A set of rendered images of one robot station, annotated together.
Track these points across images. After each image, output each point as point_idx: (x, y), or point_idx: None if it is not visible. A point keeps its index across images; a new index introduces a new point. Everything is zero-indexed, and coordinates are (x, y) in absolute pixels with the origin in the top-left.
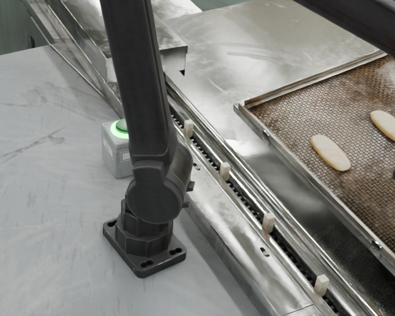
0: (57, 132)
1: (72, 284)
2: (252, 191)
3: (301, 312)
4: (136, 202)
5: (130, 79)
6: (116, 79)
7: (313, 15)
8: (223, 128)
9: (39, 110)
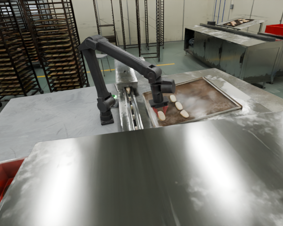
0: None
1: (87, 124)
2: (135, 111)
3: None
4: (99, 106)
5: (94, 79)
6: (120, 89)
7: (183, 78)
8: (141, 100)
9: None
